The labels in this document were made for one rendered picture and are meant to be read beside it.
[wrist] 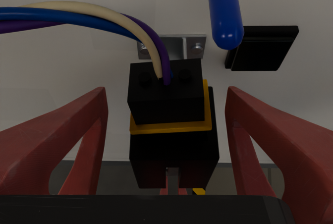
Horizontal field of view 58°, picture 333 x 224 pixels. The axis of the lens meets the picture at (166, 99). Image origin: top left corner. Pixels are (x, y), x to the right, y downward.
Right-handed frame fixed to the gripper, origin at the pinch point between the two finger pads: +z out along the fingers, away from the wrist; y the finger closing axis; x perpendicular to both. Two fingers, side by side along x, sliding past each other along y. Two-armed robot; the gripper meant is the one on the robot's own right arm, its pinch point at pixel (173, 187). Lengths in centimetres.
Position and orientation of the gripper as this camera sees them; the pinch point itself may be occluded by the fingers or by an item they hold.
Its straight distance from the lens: 28.1
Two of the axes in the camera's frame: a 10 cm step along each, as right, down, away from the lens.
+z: 0.0, -7.8, 6.3
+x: 0.0, 6.3, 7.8
